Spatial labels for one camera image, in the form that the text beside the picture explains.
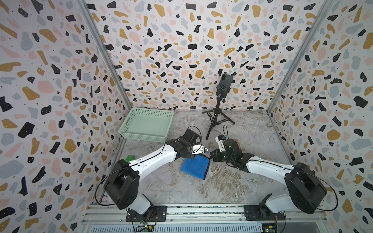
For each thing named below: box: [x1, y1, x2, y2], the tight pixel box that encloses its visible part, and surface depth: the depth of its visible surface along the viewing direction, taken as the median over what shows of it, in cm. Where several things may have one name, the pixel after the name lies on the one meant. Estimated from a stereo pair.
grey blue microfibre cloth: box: [180, 154, 210, 180], surface depth 90 cm
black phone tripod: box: [202, 95, 236, 140], surface depth 105 cm
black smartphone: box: [215, 73, 234, 98], surface depth 92 cm
